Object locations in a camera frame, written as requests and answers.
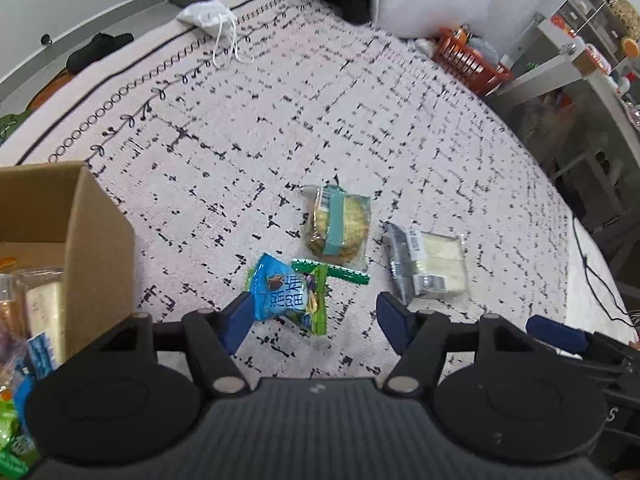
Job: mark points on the green cartoon rug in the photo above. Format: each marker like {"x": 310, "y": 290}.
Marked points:
{"x": 10, "y": 122}

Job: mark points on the orange plush ball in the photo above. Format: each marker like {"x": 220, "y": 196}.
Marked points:
{"x": 631, "y": 48}

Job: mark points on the red plastic basket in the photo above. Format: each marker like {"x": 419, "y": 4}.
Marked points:
{"x": 465, "y": 60}

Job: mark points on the cookie packet with teal band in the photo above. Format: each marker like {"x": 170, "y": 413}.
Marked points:
{"x": 340, "y": 225}

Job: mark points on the white black-patterned blanket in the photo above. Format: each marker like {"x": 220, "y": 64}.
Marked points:
{"x": 350, "y": 135}

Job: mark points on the brown cardboard box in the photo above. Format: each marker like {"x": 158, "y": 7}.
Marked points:
{"x": 95, "y": 270}

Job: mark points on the black slippers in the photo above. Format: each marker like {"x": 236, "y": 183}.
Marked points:
{"x": 97, "y": 50}

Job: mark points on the orange bread packet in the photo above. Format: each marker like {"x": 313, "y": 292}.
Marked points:
{"x": 45, "y": 305}

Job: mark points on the grey sandwich packet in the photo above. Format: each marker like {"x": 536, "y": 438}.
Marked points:
{"x": 440, "y": 260}

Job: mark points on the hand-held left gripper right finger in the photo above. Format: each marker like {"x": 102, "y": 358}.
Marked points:
{"x": 395, "y": 320}

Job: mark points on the white stool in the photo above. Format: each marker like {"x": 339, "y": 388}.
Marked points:
{"x": 585, "y": 165}

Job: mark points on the grey drawer organizer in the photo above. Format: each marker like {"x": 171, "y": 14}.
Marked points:
{"x": 585, "y": 5}

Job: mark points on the blue snack packet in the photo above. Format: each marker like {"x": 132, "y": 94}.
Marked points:
{"x": 275, "y": 290}

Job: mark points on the orange bottle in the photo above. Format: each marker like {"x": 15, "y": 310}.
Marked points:
{"x": 462, "y": 35}

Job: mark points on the green candy packet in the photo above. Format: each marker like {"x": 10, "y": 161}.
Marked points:
{"x": 12, "y": 465}
{"x": 7, "y": 422}

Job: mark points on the white laptop bag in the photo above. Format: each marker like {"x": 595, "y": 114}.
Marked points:
{"x": 430, "y": 0}

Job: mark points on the long green snack packet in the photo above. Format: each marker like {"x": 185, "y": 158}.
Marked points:
{"x": 345, "y": 274}

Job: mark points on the white desk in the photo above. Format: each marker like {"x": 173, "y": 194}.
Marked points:
{"x": 545, "y": 70}

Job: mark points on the small wicker basket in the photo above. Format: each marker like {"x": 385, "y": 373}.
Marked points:
{"x": 627, "y": 10}

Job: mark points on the black door stopper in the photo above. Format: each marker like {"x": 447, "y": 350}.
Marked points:
{"x": 46, "y": 39}

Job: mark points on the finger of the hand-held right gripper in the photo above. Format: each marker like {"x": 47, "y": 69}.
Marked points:
{"x": 555, "y": 332}

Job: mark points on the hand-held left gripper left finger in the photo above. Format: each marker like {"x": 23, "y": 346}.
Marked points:
{"x": 240, "y": 320}

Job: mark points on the red white roller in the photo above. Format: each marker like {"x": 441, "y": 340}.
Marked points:
{"x": 595, "y": 57}

